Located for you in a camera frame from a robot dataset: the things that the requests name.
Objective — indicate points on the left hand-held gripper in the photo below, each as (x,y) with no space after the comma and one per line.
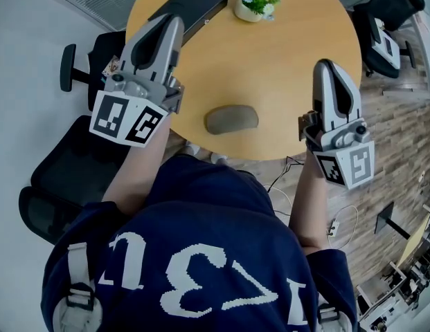
(110,116)

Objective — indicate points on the grey-brown glasses case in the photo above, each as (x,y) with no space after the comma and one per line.
(232,119)

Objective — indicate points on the black flat box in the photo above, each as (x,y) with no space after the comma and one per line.
(197,2)

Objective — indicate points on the white power strip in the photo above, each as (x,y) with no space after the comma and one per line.
(334,228)

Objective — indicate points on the black flat stand base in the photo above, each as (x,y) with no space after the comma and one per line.
(386,218)

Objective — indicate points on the colourful small packet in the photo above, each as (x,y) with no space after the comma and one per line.
(111,66)

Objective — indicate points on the navy printed shirt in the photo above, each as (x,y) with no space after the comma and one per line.
(201,227)

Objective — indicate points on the white device on chair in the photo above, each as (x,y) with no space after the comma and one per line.
(387,45)

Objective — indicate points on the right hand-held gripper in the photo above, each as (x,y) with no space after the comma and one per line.
(360,164)

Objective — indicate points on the yellow-top table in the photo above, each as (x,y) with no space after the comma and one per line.
(415,240)

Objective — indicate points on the black mesh office chair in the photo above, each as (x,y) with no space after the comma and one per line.
(69,171)

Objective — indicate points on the potted flower plant white pot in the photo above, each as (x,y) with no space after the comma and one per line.
(249,10)

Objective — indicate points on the person's right forearm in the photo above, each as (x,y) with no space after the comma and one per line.
(310,206)

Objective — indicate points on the white metal equipment rack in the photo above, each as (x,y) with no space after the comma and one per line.
(398,296)

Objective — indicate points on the black office chair with armrest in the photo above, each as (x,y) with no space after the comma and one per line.
(97,57)

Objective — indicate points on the person's left forearm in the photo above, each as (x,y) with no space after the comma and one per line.
(138,171)

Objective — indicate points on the person's white shoe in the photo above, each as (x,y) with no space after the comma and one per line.
(193,148)
(219,158)

